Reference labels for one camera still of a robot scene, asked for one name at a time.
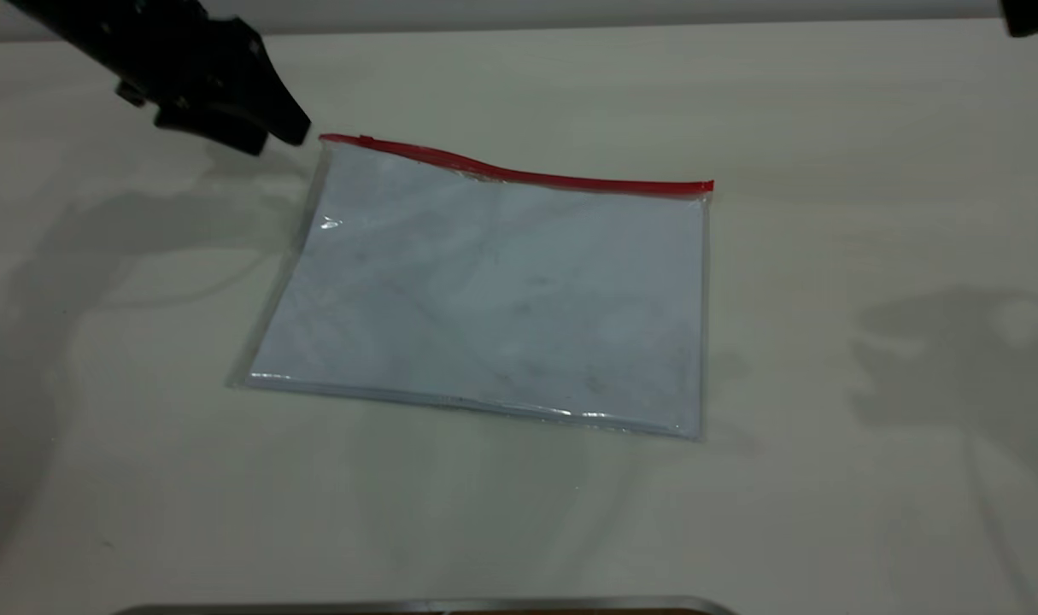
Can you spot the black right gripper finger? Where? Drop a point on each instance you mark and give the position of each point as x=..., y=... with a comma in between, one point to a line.
x=1035, y=15

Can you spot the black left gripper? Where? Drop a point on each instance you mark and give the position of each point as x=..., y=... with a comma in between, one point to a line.
x=185, y=60

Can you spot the clear plastic red-zip bag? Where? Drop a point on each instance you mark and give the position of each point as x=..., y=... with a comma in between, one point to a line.
x=484, y=299

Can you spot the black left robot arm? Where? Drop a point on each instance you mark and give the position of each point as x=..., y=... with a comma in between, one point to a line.
x=49, y=10

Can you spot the white paper sheet stack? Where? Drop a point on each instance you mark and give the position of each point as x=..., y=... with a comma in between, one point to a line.
x=501, y=316

